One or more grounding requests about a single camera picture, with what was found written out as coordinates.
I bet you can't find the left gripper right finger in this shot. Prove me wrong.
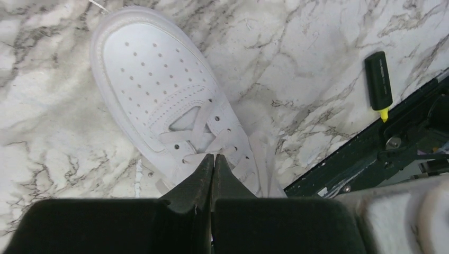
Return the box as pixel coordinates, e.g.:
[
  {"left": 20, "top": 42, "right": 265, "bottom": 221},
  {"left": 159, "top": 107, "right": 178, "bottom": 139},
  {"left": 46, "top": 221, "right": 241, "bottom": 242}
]
[{"left": 212, "top": 155, "right": 366, "bottom": 253}]

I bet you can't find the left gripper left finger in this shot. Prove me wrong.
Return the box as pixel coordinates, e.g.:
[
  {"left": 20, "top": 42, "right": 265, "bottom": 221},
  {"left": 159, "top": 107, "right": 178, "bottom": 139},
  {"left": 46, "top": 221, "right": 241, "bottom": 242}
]
[{"left": 5, "top": 154, "right": 214, "bottom": 253}]

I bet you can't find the white sneaker shoe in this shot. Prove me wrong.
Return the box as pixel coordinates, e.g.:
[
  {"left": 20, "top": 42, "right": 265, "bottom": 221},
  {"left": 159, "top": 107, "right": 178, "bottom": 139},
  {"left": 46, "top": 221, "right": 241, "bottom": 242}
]
[{"left": 90, "top": 6, "right": 286, "bottom": 197}]

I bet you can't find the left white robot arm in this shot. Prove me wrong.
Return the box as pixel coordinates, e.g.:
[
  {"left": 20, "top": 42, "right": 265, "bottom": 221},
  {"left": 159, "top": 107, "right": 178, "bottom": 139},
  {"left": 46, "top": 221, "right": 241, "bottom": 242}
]
[{"left": 5, "top": 155, "right": 448, "bottom": 253}]

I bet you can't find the black yellow highlighter marker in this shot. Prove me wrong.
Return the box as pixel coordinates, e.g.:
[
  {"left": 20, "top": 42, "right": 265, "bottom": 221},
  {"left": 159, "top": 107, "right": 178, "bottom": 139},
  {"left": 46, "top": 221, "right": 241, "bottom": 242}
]
[{"left": 364, "top": 51, "right": 393, "bottom": 123}]

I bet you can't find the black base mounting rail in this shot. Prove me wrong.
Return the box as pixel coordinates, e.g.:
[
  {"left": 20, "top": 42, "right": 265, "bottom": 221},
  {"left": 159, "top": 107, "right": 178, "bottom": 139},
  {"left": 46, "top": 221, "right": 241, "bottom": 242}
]
[{"left": 285, "top": 72, "right": 448, "bottom": 198}]

